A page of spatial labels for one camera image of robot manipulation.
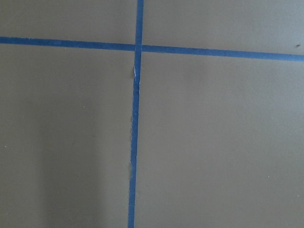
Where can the brown paper table cover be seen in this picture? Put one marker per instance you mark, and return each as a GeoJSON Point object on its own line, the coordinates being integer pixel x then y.
{"type": "Point", "coordinates": [220, 139]}

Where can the upper horizontal blue tape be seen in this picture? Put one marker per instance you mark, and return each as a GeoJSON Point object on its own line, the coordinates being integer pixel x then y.
{"type": "Point", "coordinates": [150, 48]}

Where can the centre vertical blue tape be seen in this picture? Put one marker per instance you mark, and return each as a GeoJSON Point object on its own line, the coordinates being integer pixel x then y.
{"type": "Point", "coordinates": [135, 112]}

